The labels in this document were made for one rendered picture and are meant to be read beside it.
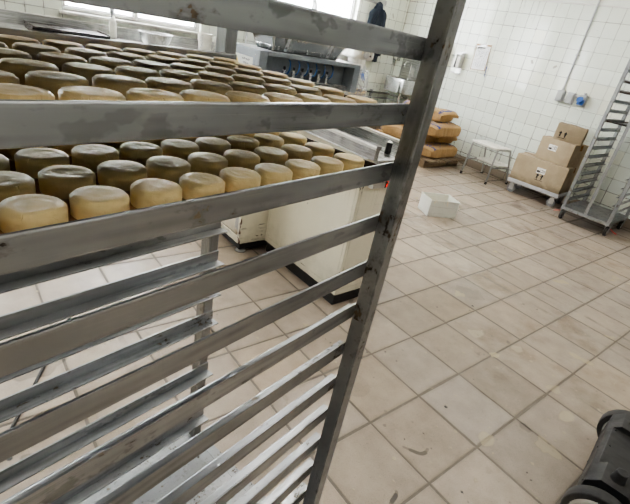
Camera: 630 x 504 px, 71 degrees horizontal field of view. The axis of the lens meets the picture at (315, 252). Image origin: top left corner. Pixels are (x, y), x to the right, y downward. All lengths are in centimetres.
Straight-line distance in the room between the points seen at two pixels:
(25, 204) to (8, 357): 12
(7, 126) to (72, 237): 9
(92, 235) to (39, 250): 4
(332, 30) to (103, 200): 29
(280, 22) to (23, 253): 29
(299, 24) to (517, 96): 606
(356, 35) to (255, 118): 17
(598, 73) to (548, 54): 64
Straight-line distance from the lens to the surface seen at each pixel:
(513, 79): 654
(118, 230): 40
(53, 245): 39
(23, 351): 43
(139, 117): 38
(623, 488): 187
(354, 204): 216
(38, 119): 35
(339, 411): 97
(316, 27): 50
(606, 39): 618
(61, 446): 120
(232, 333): 58
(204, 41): 516
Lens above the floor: 132
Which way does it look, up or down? 26 degrees down
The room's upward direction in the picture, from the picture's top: 12 degrees clockwise
